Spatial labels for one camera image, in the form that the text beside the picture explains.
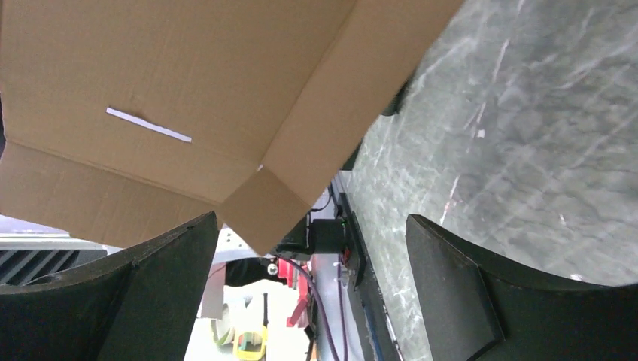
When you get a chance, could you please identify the brown cardboard box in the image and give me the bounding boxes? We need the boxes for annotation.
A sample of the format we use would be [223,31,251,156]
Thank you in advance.
[1,1,462,253]

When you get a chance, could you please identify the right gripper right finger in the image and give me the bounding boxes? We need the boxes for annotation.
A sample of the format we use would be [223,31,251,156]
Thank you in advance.
[406,214,637,360]

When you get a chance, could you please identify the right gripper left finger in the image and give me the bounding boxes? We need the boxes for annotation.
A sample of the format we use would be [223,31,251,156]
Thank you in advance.
[1,212,219,360]

